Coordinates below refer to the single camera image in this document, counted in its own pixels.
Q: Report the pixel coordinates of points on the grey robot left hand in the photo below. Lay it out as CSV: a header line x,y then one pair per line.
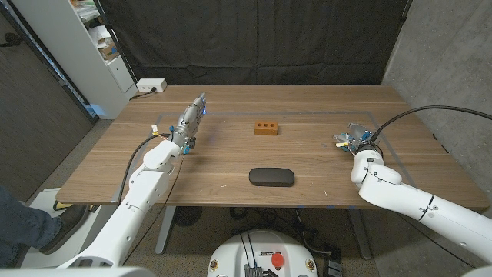
x,y
187,121

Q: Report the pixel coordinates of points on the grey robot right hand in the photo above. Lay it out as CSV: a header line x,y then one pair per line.
x,y
359,132

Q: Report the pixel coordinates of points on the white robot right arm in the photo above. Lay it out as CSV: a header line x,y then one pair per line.
x,y
407,200

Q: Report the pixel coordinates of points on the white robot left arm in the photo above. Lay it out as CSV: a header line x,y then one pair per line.
x,y
144,188

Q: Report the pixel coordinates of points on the brown block with three holes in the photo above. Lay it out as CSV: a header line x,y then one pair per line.
x,y
266,130

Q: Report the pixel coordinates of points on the black glasses case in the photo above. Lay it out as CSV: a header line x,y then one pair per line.
x,y
271,177

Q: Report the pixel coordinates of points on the white power strip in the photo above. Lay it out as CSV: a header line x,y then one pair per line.
x,y
150,84

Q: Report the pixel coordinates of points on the round black floor fan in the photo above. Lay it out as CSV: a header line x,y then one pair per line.
x,y
187,215

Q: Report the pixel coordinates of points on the grey table leg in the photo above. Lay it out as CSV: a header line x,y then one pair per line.
x,y
359,234
166,231

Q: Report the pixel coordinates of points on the cardboard box with blue tape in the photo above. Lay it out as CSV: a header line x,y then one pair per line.
x,y
108,51

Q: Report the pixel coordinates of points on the black backdrop curtain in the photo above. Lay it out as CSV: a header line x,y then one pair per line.
x,y
253,38

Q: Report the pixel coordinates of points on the white shelf cabinet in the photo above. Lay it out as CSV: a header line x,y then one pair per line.
x,y
73,50

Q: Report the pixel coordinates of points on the white floor platform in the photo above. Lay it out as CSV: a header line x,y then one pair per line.
x,y
92,227

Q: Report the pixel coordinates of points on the white robot torso base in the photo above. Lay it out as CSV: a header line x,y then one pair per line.
x,y
261,250

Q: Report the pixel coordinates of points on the red emergency stop button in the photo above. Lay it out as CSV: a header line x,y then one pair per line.
x,y
278,259

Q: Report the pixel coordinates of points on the dark brown shoe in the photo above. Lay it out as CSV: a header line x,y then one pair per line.
x,y
67,227

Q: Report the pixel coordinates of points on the person's leg in jeans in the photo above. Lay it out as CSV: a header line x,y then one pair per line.
x,y
23,227

